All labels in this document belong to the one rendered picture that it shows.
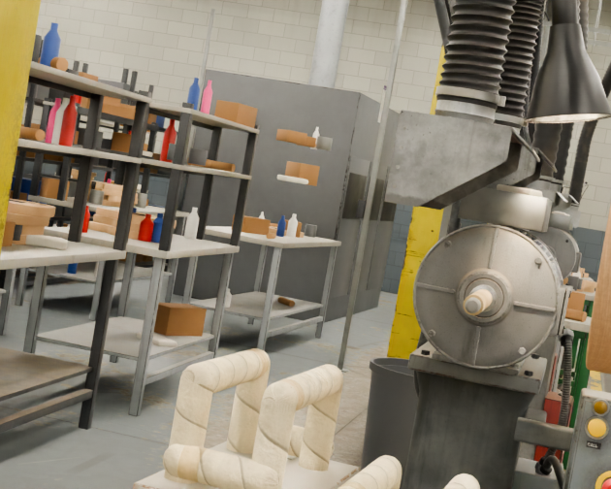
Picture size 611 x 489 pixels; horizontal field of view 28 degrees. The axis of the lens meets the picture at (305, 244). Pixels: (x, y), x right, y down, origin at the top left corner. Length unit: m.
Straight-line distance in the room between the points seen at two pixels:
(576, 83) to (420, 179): 0.29
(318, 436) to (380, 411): 3.60
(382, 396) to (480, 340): 2.74
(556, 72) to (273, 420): 0.99
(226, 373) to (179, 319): 6.41
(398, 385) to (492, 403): 2.51
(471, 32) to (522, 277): 0.43
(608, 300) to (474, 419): 1.35
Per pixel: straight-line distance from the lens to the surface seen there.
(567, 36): 1.97
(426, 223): 9.35
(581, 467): 2.14
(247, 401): 1.30
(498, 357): 2.14
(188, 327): 7.65
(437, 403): 2.32
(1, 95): 2.20
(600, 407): 2.12
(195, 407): 1.14
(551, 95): 1.93
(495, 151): 1.84
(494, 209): 2.18
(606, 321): 0.99
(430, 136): 1.86
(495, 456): 2.32
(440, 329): 2.15
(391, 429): 4.84
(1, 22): 2.17
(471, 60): 2.02
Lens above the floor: 1.40
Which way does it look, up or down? 3 degrees down
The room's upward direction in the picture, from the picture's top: 10 degrees clockwise
